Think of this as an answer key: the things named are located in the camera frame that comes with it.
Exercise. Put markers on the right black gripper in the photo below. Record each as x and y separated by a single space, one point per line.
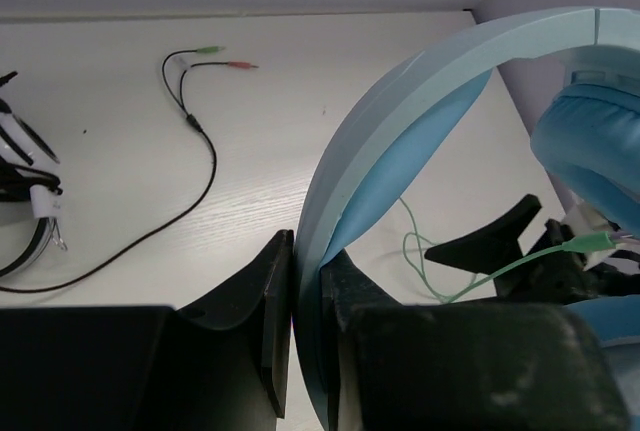
559 278

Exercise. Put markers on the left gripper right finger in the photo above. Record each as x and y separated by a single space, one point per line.
351 303

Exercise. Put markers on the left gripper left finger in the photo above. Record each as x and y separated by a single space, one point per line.
244 328

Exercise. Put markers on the light blue headphones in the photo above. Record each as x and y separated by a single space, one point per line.
588 137

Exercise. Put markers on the black and white headphones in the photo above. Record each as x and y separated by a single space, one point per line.
30 174

